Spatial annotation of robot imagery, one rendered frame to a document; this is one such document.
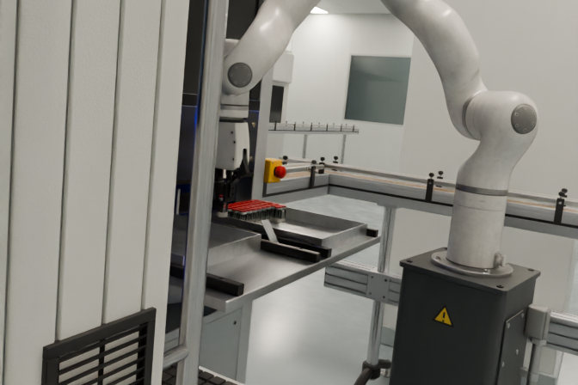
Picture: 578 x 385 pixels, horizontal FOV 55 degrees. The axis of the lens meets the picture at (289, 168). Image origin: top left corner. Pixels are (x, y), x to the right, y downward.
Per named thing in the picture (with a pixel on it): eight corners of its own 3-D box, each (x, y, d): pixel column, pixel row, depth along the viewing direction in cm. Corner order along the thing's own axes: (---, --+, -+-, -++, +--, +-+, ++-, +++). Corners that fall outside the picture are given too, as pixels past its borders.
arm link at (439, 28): (497, 154, 126) (458, 147, 142) (535, 123, 128) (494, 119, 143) (383, -38, 114) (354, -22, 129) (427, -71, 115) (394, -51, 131)
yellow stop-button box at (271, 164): (249, 180, 175) (252, 157, 174) (262, 178, 181) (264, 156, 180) (270, 183, 171) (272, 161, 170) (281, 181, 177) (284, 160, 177)
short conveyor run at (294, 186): (236, 215, 176) (240, 166, 174) (198, 206, 183) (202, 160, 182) (330, 195, 235) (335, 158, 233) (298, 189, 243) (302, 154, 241)
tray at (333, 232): (203, 225, 141) (205, 211, 141) (260, 213, 164) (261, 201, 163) (320, 253, 124) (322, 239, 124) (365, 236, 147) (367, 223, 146)
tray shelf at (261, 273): (39, 250, 113) (39, 241, 113) (237, 210, 174) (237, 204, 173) (225, 312, 90) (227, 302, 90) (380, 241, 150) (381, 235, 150)
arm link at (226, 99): (253, 106, 111) (244, 104, 120) (256, 39, 110) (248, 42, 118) (212, 104, 109) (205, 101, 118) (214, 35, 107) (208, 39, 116)
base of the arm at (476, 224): (523, 269, 136) (534, 195, 134) (495, 284, 121) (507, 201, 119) (450, 251, 148) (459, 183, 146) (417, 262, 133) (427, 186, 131)
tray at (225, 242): (60, 237, 117) (60, 221, 117) (148, 221, 140) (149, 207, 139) (181, 274, 101) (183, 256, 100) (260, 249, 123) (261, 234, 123)
